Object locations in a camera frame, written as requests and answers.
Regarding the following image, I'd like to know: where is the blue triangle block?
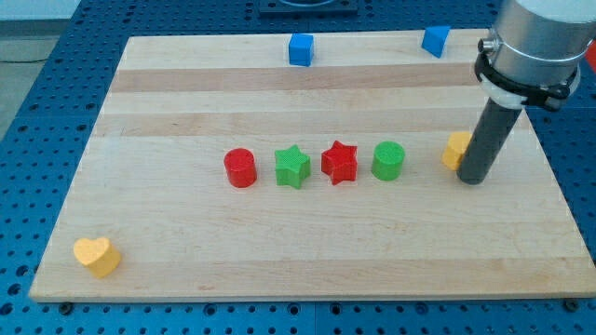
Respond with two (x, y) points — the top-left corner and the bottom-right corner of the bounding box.
(421, 25), (451, 58)

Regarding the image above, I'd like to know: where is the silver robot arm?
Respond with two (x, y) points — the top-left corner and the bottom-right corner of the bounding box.
(475, 0), (595, 112)

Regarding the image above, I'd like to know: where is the green star block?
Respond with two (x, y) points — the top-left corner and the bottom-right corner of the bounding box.
(275, 144), (311, 189)

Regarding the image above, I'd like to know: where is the red star block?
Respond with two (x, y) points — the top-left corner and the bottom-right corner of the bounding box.
(321, 141), (358, 185)

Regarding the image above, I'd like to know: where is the red cylinder block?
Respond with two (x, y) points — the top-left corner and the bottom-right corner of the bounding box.
(223, 148), (257, 188)

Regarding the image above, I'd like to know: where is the wooden board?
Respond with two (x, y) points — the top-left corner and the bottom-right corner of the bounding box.
(30, 29), (595, 303)

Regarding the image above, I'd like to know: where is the green cylinder block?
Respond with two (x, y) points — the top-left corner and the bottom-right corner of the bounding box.
(372, 141), (405, 181)

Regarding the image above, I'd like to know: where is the blue cube block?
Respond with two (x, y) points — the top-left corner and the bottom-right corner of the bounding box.
(288, 33), (314, 67)

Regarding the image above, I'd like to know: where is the yellow pentagon block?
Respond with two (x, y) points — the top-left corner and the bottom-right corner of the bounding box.
(441, 131), (472, 171)

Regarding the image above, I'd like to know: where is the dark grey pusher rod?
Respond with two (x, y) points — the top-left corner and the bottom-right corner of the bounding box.
(457, 99), (522, 185)

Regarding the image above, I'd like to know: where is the yellow heart block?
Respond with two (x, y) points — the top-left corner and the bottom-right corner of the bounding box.
(73, 237), (122, 278)

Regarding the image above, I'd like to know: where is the red object at right edge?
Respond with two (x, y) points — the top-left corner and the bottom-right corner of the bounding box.
(585, 41), (596, 73)

